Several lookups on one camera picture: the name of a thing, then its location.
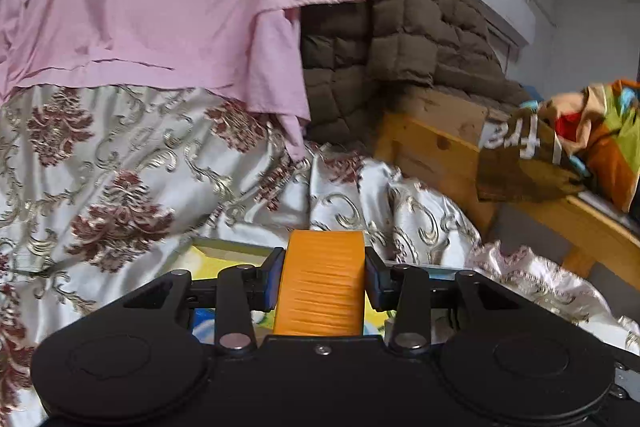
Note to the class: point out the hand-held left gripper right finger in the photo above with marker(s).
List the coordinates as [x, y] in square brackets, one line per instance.
[372, 279]

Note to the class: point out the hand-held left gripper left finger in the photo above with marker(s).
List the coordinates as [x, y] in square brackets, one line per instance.
[276, 282]

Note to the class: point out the orange ribbed pad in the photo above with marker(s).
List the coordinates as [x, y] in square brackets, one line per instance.
[320, 287]

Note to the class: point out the cartoon printed cloth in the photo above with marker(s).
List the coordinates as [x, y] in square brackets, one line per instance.
[220, 264]

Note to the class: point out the brown printed cloth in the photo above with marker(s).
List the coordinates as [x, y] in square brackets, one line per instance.
[510, 177]

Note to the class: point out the floral satin blanket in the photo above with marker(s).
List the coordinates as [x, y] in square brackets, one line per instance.
[125, 147]

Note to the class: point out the colourful patterned cloth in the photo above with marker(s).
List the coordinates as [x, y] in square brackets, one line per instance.
[610, 147]

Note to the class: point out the brown quilted jacket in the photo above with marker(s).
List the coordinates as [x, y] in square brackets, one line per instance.
[410, 7]

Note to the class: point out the white air conditioner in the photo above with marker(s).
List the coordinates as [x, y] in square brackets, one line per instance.
[505, 2]

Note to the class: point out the wooden bed frame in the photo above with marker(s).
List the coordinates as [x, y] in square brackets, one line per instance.
[430, 147]

